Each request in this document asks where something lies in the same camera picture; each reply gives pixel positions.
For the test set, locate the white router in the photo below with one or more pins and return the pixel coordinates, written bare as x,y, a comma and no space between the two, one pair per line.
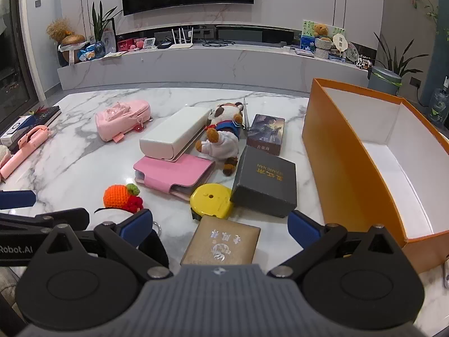
181,44

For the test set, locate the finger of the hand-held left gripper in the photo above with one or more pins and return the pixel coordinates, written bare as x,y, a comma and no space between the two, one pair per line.
17,199
42,219

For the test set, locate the dark grey gift box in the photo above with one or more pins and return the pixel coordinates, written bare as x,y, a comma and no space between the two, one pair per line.
266,180

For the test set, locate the pink wallet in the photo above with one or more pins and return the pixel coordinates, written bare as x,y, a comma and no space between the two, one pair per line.
175,175

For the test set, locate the pink backpack-shaped pouch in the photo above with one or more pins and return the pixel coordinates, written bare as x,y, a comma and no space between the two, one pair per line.
119,119

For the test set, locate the blue snack bag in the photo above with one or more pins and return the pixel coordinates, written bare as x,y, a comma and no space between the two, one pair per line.
87,53

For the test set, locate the small teddy bear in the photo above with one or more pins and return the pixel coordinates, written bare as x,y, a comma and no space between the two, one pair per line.
321,30

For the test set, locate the black book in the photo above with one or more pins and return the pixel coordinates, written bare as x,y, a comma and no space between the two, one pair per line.
47,114

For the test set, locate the brown round ornament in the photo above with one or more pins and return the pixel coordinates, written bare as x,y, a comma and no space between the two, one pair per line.
72,42

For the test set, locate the green potted plant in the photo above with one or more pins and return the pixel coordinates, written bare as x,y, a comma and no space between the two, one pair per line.
100,21

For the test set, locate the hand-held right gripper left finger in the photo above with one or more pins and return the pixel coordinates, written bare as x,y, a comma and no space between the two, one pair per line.
135,223

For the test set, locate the round hand fan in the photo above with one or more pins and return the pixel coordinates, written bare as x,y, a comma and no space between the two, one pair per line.
340,44

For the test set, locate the photo frame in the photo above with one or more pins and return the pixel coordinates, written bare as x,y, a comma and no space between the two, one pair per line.
109,37

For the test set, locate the crocheted orange fruit charm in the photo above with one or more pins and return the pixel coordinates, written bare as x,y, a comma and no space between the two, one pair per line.
117,196

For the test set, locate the white and blue box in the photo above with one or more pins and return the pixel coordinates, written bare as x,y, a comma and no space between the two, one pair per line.
15,130

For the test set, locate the pink selfie stick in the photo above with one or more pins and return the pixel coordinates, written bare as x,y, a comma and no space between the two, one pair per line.
24,147

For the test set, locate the orange cardboard box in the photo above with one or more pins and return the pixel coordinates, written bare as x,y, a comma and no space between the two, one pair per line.
350,154

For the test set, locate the white woven basket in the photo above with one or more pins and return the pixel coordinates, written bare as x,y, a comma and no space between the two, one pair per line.
322,47

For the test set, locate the grey trash can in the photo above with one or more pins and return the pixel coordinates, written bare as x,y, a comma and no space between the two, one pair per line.
384,80

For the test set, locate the black and white toy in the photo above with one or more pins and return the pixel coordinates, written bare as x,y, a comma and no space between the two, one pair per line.
363,62

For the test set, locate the illustrated card box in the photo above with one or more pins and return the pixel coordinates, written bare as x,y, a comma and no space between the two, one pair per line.
265,133

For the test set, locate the pink toy set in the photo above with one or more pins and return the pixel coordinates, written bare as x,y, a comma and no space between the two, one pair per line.
128,44

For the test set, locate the tan embossed box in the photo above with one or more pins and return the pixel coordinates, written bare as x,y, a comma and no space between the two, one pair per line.
221,240

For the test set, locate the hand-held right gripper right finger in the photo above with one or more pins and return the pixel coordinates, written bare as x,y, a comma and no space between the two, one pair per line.
301,229

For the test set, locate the snake plant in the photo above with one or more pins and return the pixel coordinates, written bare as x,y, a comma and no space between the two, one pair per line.
396,58

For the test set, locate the brown and white plush toy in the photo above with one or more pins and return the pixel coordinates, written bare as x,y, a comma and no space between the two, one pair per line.
224,133

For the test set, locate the painted picture card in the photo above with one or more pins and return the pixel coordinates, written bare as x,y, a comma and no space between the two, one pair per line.
307,33

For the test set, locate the water dispenser bottle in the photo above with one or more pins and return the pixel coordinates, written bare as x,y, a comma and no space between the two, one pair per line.
438,107

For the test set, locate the white desk clock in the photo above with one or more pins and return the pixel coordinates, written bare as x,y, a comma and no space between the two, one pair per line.
148,42

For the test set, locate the marble television cabinet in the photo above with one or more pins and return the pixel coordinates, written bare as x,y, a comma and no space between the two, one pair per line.
210,66

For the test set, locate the white oblong case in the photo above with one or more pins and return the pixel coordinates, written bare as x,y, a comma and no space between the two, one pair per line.
172,135

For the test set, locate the yellow tape measure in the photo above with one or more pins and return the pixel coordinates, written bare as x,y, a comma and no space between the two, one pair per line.
210,200

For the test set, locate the dried flower bunch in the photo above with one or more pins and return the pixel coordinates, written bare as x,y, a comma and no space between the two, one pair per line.
58,30

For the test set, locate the patterned plate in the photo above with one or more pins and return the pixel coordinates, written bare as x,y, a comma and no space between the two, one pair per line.
352,52

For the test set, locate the wall socket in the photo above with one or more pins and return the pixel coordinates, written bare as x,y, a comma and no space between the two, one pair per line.
415,81

